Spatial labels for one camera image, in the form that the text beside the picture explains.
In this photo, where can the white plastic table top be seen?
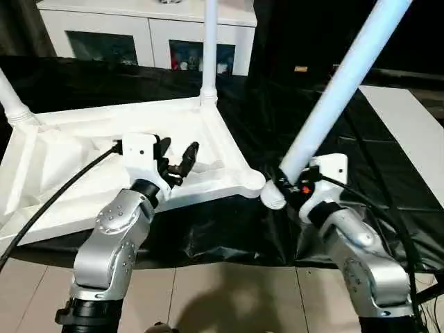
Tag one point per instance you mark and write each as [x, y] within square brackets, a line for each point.
[69, 159]

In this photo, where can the white plastic table leg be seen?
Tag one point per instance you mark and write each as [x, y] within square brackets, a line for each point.
[340, 90]
[209, 48]
[12, 100]

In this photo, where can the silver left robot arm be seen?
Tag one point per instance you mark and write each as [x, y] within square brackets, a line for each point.
[111, 243]

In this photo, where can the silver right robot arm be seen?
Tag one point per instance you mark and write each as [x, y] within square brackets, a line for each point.
[361, 250]

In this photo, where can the black mat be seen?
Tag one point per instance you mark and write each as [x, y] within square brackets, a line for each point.
[291, 118]

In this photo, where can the small yellow label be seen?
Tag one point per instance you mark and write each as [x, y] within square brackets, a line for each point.
[300, 69]

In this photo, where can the white sideboard with glass doors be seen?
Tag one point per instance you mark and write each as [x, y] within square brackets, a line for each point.
[139, 31]

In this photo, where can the black cabinet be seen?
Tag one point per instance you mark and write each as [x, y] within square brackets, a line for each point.
[347, 31]

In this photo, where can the grey curtain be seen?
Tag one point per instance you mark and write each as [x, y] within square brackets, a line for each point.
[21, 24]

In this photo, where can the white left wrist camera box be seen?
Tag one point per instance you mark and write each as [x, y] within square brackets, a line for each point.
[142, 156]

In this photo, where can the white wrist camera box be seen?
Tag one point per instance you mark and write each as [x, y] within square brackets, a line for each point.
[326, 177]
[142, 156]

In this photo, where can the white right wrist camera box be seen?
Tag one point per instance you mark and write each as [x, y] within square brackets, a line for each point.
[326, 177]

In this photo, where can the black metal table frame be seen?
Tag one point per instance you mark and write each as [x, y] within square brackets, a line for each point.
[430, 288]

